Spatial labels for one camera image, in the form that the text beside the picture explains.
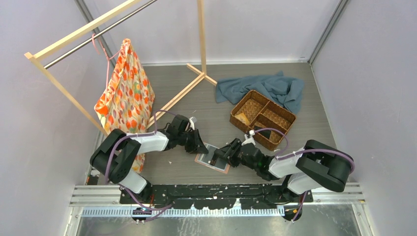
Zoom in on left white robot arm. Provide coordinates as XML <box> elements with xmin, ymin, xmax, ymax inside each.
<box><xmin>90</xmin><ymin>115</ymin><xmax>209</xmax><ymax>204</ymax></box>

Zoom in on blue-grey crumpled cloth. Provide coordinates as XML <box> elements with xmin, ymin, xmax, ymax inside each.
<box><xmin>215</xmin><ymin>71</ymin><xmax>304</xmax><ymax>114</ymax></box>

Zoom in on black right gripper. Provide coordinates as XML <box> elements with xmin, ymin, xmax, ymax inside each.
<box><xmin>215</xmin><ymin>137</ymin><xmax>259</xmax><ymax>171</ymax></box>

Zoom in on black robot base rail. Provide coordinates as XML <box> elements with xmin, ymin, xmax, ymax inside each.
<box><xmin>119</xmin><ymin>183</ymin><xmax>313</xmax><ymax>210</ymax></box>

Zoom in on pink clothes hanger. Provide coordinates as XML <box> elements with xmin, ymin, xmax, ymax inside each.
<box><xmin>91</xmin><ymin>33</ymin><xmax>121</xmax><ymax>88</ymax></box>

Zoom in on wooden clothes rack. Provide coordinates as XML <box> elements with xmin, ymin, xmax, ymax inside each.
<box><xmin>24</xmin><ymin>0</ymin><xmax>217</xmax><ymax>136</ymax></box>

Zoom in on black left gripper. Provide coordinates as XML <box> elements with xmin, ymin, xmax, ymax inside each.
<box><xmin>178</xmin><ymin>128</ymin><xmax>209</xmax><ymax>154</ymax></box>

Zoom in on orange floral hanging garment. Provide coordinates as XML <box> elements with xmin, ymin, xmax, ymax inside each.
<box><xmin>94</xmin><ymin>38</ymin><xmax>156</xmax><ymax>174</ymax></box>

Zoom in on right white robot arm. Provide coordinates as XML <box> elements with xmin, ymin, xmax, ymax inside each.
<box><xmin>208</xmin><ymin>128</ymin><xmax>355</xmax><ymax>202</ymax></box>

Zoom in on orange credit card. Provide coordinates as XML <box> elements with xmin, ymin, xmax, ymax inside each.
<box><xmin>235</xmin><ymin>113</ymin><xmax>250</xmax><ymax>125</ymax></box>

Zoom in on woven wicker divided basket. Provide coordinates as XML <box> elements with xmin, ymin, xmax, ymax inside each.
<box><xmin>230</xmin><ymin>90</ymin><xmax>297</xmax><ymax>151</ymax></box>

